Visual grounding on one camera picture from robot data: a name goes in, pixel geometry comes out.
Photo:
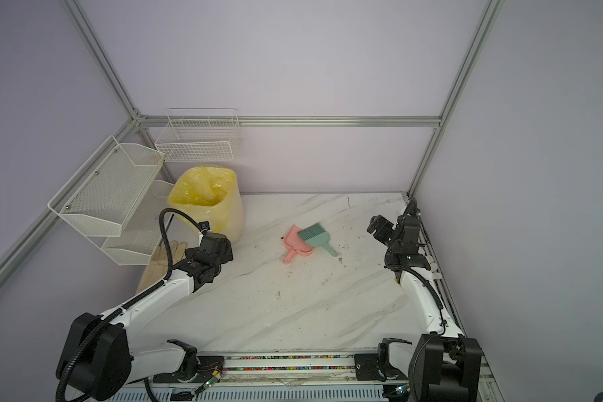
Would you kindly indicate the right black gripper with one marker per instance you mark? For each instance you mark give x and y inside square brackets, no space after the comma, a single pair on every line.
[384,226]

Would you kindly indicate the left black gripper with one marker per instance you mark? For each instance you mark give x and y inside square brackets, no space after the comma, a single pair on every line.
[228,255]

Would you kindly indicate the green hand brush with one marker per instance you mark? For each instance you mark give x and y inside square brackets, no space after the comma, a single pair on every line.
[316,236]

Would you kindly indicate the pink dustpan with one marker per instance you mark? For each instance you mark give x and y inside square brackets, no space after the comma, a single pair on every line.
[295,245]

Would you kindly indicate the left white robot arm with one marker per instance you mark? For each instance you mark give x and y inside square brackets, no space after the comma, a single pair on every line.
[99,356]

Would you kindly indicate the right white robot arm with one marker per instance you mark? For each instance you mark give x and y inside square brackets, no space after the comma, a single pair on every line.
[444,364]

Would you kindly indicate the white knit glove right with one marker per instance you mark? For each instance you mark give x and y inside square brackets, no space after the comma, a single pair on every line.
[435,271]

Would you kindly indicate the cream fabric glove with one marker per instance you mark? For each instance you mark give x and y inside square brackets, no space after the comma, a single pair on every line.
[158,264]

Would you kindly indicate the beige trash bin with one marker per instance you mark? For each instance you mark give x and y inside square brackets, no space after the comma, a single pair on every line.
[227,218]

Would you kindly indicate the white mesh lower shelf basket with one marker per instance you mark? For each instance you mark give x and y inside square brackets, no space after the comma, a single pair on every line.
[139,239]

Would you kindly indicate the white mesh shelf basket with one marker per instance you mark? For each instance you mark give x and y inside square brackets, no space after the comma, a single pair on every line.
[100,199]
[139,239]

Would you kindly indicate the yellow plastic bin liner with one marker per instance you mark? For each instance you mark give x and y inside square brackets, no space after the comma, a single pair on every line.
[204,186]

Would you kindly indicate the white mesh upper shelf basket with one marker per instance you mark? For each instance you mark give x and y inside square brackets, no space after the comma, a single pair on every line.
[100,199]

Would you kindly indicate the white wire wall basket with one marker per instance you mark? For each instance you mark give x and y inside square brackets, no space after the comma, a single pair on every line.
[200,135]

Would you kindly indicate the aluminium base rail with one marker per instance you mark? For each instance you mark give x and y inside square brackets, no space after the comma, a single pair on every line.
[320,376]

